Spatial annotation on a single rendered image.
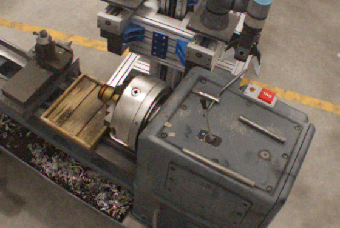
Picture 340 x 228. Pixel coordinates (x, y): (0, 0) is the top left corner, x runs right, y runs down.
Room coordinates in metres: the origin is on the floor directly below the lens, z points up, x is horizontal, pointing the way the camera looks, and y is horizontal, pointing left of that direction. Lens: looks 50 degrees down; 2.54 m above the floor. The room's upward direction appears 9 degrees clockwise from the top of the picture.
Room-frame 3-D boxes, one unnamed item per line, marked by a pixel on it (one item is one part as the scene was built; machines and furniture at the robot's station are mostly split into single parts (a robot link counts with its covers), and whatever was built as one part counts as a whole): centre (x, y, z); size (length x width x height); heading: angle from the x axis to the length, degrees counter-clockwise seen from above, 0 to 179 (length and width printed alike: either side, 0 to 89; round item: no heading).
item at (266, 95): (1.19, -0.38, 1.26); 0.06 x 0.06 x 0.02; 68
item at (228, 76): (1.25, -0.23, 1.24); 0.09 x 0.08 x 0.03; 68
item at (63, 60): (1.45, 0.62, 0.99); 0.20 x 0.10 x 0.05; 68
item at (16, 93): (1.40, 0.67, 0.95); 0.43 x 0.17 x 0.05; 158
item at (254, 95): (1.19, -0.36, 1.23); 0.13 x 0.08 x 0.05; 68
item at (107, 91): (1.21, 0.26, 1.08); 0.09 x 0.09 x 0.09; 68
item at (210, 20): (1.73, -0.16, 1.21); 0.15 x 0.15 x 0.10
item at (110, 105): (1.10, 0.22, 1.08); 0.12 x 0.11 x 0.05; 158
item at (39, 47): (1.45, 0.64, 1.07); 0.07 x 0.07 x 0.10; 68
